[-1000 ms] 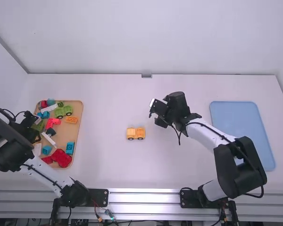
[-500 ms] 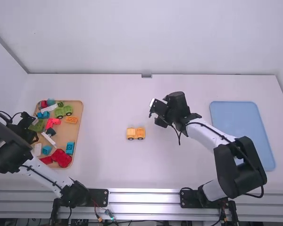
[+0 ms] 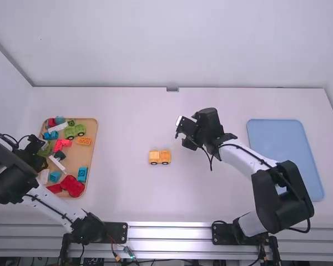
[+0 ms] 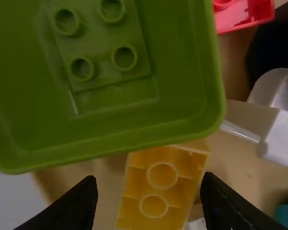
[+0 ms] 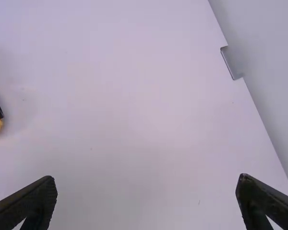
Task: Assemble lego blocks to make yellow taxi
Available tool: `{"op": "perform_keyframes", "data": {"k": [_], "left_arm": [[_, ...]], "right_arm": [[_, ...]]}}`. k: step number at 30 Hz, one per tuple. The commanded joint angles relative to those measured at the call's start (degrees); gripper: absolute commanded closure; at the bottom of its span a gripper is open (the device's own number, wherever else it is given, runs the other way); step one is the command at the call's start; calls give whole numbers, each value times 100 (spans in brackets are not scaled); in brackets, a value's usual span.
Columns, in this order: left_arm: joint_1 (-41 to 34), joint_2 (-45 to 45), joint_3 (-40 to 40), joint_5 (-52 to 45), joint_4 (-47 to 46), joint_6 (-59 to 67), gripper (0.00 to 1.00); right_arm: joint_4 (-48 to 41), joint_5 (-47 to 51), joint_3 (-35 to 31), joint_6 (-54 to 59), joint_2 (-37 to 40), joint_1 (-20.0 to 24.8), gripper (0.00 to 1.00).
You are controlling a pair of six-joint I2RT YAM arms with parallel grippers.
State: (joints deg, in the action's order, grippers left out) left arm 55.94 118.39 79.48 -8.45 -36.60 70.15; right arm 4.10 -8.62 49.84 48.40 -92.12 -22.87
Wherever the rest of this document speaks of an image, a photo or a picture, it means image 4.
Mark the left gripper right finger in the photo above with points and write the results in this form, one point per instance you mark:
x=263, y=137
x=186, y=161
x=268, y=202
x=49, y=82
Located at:
x=225, y=210

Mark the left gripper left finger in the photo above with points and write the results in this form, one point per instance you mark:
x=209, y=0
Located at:
x=72, y=206

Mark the yellow toy brick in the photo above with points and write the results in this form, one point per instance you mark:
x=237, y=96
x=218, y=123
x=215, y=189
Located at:
x=158, y=191

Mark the long white toy brick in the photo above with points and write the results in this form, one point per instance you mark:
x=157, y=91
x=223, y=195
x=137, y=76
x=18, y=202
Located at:
x=283, y=139

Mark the square green toy brick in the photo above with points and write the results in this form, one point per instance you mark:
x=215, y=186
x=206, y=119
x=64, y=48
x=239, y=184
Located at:
x=26, y=95

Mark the pink toy brick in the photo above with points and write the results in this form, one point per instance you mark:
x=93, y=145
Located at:
x=242, y=24

